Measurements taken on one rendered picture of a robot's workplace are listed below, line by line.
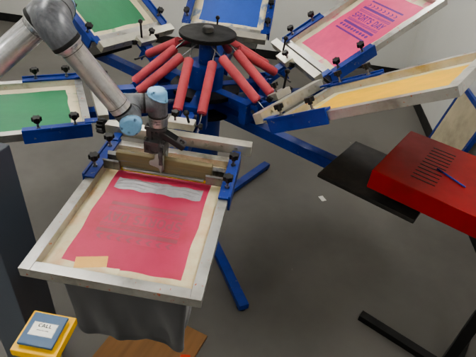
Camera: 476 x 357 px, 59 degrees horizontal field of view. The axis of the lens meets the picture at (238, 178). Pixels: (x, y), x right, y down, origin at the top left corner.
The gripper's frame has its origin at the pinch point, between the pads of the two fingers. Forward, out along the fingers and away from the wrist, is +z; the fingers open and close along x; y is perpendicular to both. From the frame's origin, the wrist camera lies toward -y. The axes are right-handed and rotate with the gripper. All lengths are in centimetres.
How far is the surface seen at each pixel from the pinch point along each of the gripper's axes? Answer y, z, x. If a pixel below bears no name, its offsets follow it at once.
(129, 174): 14.9, 5.3, 1.8
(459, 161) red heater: -125, -10, -25
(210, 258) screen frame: -28, 2, 44
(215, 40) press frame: -6, -31, -73
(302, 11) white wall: -56, 36, -412
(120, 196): 13.1, 5.3, 16.5
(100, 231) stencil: 12.7, 5.3, 36.9
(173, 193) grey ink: -6.8, 4.5, 9.9
